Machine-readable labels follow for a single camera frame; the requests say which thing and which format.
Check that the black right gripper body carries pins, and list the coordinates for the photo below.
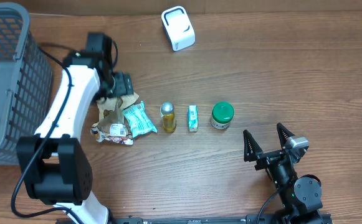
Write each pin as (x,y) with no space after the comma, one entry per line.
(281,172)

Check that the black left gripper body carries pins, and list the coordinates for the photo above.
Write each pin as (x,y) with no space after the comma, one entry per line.
(121,86)

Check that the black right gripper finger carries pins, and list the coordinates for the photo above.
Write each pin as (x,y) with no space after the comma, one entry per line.
(252,150)
(284,135)

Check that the teal white large packet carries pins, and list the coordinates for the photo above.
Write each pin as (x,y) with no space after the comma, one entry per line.
(138,120)

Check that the brown snack package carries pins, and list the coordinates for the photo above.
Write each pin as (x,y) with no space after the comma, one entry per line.
(111,124)

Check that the green lid white jar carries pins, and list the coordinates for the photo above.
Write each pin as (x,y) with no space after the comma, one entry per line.
(222,115)

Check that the yellow bottle with silver cap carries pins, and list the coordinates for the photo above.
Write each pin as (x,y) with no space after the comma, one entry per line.
(168,117)

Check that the teal white small packet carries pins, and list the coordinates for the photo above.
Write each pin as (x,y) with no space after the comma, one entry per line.
(193,118)

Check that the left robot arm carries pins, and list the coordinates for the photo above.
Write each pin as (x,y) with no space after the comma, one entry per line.
(56,174)

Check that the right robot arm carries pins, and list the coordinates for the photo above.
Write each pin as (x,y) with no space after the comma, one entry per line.
(300,196)

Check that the white barcode scanner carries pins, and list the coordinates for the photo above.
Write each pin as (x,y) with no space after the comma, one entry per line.
(178,28)

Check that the grey plastic shopping basket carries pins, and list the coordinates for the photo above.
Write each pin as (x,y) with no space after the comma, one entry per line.
(25,80)

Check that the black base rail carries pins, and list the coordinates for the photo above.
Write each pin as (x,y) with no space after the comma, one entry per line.
(249,219)

